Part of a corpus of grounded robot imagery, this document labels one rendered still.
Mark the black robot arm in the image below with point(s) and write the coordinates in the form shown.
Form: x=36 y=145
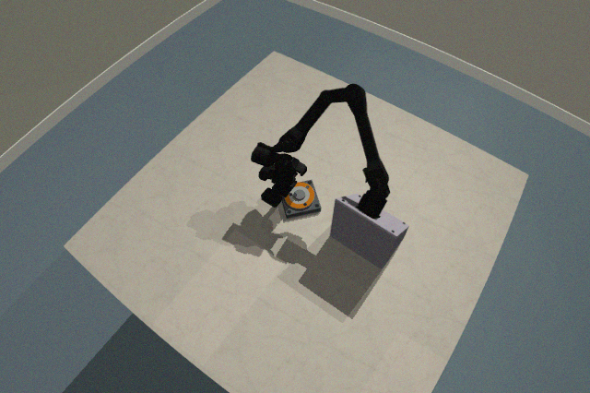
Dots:
x=376 y=175

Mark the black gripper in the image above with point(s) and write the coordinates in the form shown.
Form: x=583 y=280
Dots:
x=283 y=186

